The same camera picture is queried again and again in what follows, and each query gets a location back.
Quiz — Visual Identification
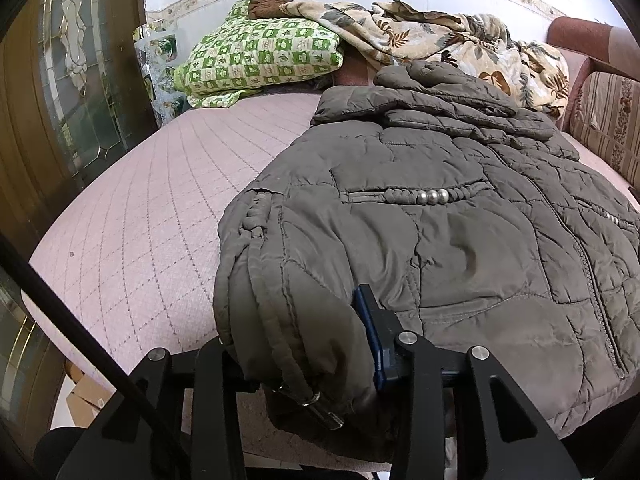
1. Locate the striped floral cushion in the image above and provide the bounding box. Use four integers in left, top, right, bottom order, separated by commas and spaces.
570, 72, 639, 192

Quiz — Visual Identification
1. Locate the green white patterned pillow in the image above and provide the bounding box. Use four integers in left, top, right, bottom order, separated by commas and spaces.
174, 0, 343, 108

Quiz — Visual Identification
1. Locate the grey-brown quilted puffer jacket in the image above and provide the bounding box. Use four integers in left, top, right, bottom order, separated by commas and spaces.
213, 62, 639, 436

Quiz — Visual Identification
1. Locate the reddish-brown headboard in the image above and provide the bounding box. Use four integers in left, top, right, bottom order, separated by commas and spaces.
547, 16, 640, 131

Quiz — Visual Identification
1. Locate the floral plastic bag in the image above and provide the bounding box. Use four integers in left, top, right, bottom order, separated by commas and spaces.
132, 20, 188, 128

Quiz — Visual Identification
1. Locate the black cable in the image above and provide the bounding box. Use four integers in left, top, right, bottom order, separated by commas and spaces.
0, 236, 137, 396

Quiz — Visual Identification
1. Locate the pink quilted mattress cover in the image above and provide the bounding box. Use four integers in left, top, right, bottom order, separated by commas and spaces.
19, 91, 640, 470

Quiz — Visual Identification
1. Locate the cardboard box on floor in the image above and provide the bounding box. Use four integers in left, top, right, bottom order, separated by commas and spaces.
65, 361, 113, 428

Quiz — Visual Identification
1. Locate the beige leaf-print blanket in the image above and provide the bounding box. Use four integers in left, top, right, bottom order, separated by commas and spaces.
247, 0, 570, 119

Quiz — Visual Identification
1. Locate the dark wooden glass door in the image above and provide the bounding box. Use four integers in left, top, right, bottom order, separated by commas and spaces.
0, 0, 158, 441

